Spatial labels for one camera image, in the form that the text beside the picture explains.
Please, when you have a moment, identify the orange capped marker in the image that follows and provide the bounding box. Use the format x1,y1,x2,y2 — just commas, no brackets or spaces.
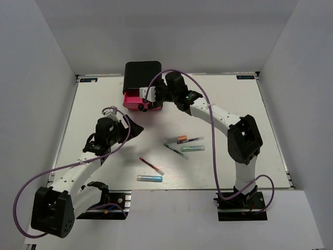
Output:
166,135,187,144

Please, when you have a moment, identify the purple cable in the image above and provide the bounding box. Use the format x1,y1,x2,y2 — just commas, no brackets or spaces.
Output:
145,69,275,214
12,106,131,239

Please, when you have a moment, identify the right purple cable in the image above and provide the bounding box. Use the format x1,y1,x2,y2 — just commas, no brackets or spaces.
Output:
145,69,275,214

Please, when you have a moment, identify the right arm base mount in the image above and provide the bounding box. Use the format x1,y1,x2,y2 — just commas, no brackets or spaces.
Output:
213,192,267,221

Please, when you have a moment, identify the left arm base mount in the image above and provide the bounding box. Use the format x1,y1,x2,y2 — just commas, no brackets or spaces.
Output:
77,191,132,220

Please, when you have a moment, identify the left blue label sticker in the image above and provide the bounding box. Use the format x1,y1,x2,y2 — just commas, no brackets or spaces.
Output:
80,78,98,83

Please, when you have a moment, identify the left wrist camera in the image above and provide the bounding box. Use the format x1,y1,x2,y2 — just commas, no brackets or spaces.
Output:
101,106,120,122

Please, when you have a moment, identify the red pen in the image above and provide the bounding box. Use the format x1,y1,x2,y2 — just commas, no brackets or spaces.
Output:
139,157,164,176

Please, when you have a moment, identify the blue label sticker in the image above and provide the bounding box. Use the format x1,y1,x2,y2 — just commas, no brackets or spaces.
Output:
80,78,98,83
236,75,255,80

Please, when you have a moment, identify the black drawer cabinet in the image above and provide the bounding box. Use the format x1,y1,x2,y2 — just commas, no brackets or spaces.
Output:
123,61,163,95

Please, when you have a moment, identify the green capped marker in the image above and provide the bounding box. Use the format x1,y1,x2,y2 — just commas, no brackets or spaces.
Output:
181,145,206,152

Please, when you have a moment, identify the pink drawer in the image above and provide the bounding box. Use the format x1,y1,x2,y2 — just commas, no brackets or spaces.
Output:
123,89,160,112

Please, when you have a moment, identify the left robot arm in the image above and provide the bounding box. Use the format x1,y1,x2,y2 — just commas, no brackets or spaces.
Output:
31,115,144,238

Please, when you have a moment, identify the blue capped marker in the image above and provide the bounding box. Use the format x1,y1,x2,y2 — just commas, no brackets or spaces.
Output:
137,175,163,182

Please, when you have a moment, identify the green pen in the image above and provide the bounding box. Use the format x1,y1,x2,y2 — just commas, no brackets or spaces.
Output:
164,143,189,160

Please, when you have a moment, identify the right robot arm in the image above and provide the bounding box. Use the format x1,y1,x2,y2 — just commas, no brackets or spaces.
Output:
139,70,263,208

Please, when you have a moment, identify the right blue label sticker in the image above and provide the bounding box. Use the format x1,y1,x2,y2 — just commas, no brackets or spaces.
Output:
236,75,255,80

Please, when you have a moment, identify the purple pen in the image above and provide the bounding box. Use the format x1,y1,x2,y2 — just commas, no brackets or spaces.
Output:
177,136,204,145

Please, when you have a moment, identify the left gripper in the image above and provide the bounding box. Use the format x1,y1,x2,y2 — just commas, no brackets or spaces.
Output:
108,115,144,146

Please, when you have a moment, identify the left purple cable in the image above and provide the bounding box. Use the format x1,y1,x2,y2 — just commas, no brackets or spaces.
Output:
12,106,131,239

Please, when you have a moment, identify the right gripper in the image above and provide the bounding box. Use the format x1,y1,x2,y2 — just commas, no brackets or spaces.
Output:
148,79,178,110

